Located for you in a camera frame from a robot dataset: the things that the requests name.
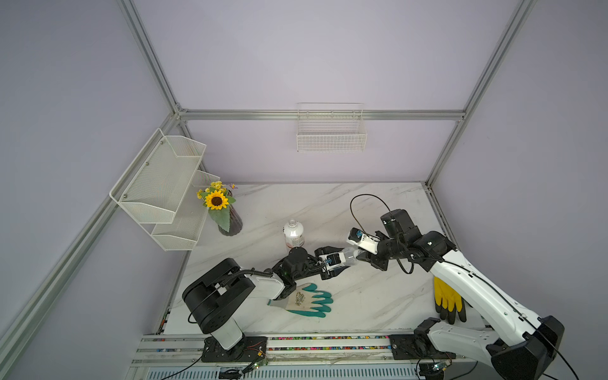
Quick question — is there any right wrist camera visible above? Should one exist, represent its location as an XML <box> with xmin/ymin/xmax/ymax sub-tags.
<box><xmin>347</xmin><ymin>227</ymin><xmax>380</xmax><ymax>255</ymax></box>

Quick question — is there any white wire wall basket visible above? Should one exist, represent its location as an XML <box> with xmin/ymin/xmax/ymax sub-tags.
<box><xmin>296</xmin><ymin>102</ymin><xmax>367</xmax><ymax>153</ymax></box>

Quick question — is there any white mesh shelf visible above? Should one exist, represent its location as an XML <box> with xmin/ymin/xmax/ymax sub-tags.
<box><xmin>109</xmin><ymin>129</ymin><xmax>206</xmax><ymax>224</ymax></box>
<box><xmin>151</xmin><ymin>170</ymin><xmax>220</xmax><ymax>251</ymax></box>

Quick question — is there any white mesh upper shelf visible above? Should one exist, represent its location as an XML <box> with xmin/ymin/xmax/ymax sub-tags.
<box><xmin>109</xmin><ymin>129</ymin><xmax>206</xmax><ymax>224</ymax></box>

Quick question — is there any white label tea bottle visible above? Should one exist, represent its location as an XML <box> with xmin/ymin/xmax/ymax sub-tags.
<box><xmin>283</xmin><ymin>219</ymin><xmax>305</xmax><ymax>249</ymax></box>

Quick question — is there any white mesh lower shelf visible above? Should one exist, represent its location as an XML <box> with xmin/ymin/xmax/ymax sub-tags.
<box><xmin>151</xmin><ymin>170</ymin><xmax>220</xmax><ymax>251</ymax></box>

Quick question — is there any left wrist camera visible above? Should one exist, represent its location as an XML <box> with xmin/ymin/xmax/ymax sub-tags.
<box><xmin>318</xmin><ymin>252</ymin><xmax>343</xmax><ymax>272</ymax></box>

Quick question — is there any artificial sunflower bouquet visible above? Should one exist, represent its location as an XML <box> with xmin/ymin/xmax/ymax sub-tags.
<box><xmin>196</xmin><ymin>180</ymin><xmax>236</xmax><ymax>226</ymax></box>

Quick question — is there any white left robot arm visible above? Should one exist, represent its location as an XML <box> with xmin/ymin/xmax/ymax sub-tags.
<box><xmin>182</xmin><ymin>246</ymin><xmax>359</xmax><ymax>350</ymax></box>

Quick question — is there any green white work glove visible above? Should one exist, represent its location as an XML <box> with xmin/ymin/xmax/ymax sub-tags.
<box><xmin>268</xmin><ymin>283</ymin><xmax>333</xmax><ymax>318</ymax></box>

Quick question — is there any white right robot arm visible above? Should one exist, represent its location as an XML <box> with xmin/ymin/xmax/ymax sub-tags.
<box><xmin>348</xmin><ymin>209</ymin><xmax>565</xmax><ymax>379</ymax></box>

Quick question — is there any dark glass flower vase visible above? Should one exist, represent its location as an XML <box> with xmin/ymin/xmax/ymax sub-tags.
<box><xmin>218</xmin><ymin>203</ymin><xmax>243</xmax><ymax>237</ymax></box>

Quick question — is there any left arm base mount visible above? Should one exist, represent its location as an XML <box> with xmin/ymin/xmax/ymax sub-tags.
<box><xmin>201</xmin><ymin>336</ymin><xmax>269</xmax><ymax>364</ymax></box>

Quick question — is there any yellow black work glove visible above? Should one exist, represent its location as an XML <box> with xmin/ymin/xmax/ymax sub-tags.
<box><xmin>433</xmin><ymin>277</ymin><xmax>467</xmax><ymax>325</ymax></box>

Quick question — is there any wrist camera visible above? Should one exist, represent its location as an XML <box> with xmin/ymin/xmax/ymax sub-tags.
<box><xmin>347</xmin><ymin>227</ymin><xmax>380</xmax><ymax>255</ymax></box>
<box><xmin>318</xmin><ymin>252</ymin><xmax>343</xmax><ymax>272</ymax></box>

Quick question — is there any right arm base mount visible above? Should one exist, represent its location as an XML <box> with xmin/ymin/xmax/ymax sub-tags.
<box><xmin>389</xmin><ymin>333</ymin><xmax>456</xmax><ymax>360</ymax></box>

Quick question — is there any clear small water bottle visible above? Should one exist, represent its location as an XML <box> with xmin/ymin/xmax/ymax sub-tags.
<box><xmin>339</xmin><ymin>246</ymin><xmax>361</xmax><ymax>267</ymax></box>

